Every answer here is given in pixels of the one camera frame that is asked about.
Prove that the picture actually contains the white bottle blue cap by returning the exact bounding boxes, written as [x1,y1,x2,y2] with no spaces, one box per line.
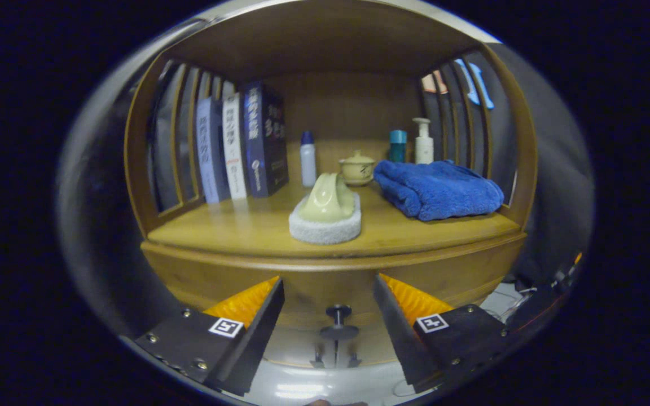
[300,131,318,188]

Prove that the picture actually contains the black backdrop cloth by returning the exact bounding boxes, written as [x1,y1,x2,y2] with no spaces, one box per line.
[57,23,594,339]

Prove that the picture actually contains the wooden cabinet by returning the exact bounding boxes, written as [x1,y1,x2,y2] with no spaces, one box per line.
[124,0,539,370]

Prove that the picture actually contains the white pump bottle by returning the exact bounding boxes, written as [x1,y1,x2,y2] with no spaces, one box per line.
[412,117,434,165]

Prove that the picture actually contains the dark navy book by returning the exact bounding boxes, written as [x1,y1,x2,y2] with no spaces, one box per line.
[242,82,289,198]

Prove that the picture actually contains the cream lidded tea cup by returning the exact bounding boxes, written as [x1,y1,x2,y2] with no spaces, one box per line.
[339,149,376,187]

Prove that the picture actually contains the white book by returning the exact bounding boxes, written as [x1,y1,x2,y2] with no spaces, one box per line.
[222,92,248,200]

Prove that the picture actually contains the cream scrub brush white sponge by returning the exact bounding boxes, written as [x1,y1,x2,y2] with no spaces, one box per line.
[289,172,362,245]

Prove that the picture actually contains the wooden cabinet countertop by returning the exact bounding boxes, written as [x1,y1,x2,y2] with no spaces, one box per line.
[146,141,523,260]

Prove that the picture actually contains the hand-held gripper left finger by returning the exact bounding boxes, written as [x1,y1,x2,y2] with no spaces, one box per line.
[133,276,286,397]

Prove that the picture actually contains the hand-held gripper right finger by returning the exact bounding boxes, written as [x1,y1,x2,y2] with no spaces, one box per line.
[373,273,529,394]

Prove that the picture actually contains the wooden cabinet door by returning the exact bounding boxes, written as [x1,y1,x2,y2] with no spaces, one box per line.
[269,326,337,369]
[336,326,398,368]

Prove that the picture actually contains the wooden drawer with black knob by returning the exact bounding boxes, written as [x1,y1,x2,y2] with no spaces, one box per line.
[142,234,528,345]

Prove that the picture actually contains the folded blue towel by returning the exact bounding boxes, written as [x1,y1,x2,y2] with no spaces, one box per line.
[373,160,505,222]

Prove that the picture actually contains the light blue book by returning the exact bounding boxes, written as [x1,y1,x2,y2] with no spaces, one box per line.
[196,97,231,204]

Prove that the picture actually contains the teal bottle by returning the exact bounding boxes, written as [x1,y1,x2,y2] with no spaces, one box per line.
[388,130,408,164]

